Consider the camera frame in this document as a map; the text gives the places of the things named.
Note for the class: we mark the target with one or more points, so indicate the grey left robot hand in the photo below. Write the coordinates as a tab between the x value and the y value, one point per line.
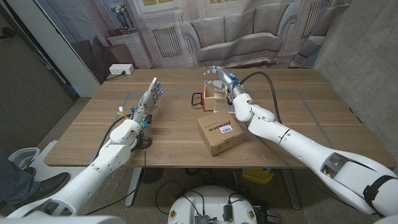
146	102

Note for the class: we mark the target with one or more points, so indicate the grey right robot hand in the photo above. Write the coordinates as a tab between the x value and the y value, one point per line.
228	81

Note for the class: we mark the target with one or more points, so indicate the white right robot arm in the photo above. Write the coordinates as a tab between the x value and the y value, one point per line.
304	146

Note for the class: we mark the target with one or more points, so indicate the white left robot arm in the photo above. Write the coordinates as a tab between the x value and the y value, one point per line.
109	155

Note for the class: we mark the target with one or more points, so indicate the brown cardboard package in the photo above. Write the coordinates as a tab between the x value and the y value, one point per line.
214	127

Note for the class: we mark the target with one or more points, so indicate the wooden box with slot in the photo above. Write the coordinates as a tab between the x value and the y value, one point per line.
224	104

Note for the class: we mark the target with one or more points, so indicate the white power strip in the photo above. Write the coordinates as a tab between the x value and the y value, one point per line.
121	68

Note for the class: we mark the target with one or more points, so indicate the printed living room backdrop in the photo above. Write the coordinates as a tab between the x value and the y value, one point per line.
217	34

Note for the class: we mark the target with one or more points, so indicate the black round floor object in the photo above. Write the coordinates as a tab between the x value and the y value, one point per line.
152	175

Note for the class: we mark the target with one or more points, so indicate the white table leg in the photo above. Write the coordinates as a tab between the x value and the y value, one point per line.
133	186

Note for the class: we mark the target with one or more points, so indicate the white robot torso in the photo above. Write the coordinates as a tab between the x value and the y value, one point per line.
211	199

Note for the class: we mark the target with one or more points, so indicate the dark shoe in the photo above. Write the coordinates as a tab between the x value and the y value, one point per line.
54	182

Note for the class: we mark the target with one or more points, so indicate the grey table leg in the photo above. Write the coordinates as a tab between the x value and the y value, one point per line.
292	193

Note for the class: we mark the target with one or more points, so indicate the person leg in jeans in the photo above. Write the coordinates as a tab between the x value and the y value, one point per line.
15	183

